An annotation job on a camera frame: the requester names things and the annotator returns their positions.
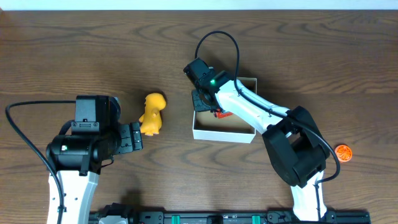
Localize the orange round disc toy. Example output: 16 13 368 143
335 144 353 162

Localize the red toy car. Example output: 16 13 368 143
213 110 233 119

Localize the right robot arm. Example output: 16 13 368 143
183 58 330 222

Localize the white cardboard box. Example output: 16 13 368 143
192 77 257 143

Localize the orange dinosaur toy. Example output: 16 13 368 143
139 93 167 136

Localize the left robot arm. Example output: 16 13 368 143
46 95 143 223

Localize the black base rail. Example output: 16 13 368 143
88 203 371 224

